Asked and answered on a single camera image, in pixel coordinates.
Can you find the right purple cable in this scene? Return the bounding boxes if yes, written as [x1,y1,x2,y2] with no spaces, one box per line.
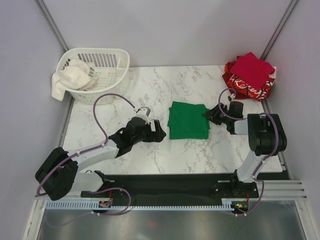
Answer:
[218,87,279,217]

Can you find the white plastic laundry basket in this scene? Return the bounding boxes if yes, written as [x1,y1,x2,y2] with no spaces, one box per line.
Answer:
[56,47,130,105]

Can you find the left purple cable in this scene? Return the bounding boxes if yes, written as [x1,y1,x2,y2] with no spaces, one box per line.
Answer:
[36,93,137,216]

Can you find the purple cable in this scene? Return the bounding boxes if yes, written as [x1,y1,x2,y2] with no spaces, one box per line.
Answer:
[36,93,137,216]
[218,87,279,217]

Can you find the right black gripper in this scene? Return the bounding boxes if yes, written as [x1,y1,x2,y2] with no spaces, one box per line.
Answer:
[201,102,231,126]

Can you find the red printed folded t-shirt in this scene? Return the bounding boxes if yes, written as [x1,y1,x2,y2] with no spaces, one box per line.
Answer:
[222,61,276,102]

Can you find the white slotted cable duct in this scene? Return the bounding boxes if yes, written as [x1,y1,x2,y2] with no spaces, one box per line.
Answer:
[45,199,242,211]

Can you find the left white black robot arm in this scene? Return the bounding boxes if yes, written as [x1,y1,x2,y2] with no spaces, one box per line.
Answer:
[35,116,167,201]

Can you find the aluminium frame post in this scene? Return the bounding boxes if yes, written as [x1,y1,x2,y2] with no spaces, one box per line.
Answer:
[260,0,300,61]
[34,0,69,52]

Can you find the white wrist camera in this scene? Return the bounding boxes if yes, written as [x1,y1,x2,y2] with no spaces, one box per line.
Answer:
[135,106,151,124]
[227,94,236,102]

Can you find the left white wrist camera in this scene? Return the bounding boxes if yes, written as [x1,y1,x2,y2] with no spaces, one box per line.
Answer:
[135,106,151,124]

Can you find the left aluminium frame post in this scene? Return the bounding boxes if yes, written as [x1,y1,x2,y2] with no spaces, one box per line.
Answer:
[34,0,69,52]

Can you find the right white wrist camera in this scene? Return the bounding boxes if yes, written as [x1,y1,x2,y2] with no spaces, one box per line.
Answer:
[227,94,236,102]

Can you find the right aluminium frame post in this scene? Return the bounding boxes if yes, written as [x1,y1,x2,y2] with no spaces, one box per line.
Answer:
[260,0,300,61]

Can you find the green t-shirt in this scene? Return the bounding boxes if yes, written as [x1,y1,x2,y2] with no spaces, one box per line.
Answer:
[167,101,210,140]

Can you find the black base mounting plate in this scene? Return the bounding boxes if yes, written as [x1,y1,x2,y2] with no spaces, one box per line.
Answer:
[81,173,259,206]

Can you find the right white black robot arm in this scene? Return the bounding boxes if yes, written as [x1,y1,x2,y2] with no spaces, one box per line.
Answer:
[203,101,288,197]

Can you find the folded crimson red t-shirt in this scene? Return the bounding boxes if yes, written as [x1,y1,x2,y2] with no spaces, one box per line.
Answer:
[230,52,276,90]

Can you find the white cream t-shirt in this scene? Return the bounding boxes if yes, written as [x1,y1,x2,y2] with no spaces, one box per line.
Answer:
[51,59,98,101]

